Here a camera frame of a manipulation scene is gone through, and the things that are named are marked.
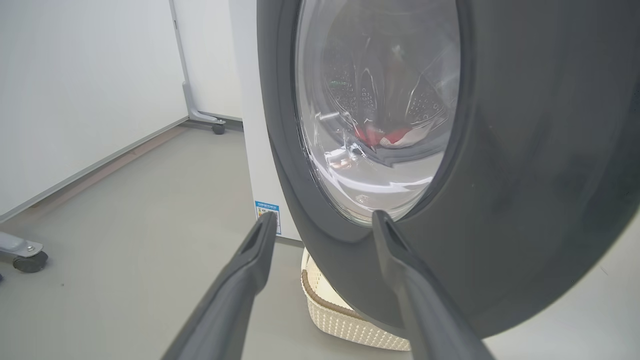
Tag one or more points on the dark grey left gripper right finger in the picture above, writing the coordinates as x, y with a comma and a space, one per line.
425, 310

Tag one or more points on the grey metal caster leg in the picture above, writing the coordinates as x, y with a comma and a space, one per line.
20, 247
192, 107

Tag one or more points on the blue label sticker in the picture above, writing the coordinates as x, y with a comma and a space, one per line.
267, 207

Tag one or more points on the white partition panel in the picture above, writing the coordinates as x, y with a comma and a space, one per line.
215, 50
75, 75

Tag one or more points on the dark round glass washer door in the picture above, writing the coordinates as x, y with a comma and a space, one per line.
525, 150

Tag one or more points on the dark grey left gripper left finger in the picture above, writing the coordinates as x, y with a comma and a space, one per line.
225, 300

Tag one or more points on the red white-striped garment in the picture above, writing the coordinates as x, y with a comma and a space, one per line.
362, 134

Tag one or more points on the cream perforated laundry basket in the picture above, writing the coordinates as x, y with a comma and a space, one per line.
340, 325

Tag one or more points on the red lettered jersey garment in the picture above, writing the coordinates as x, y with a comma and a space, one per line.
407, 141

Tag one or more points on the white front-load washing machine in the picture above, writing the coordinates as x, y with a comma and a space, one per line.
250, 100

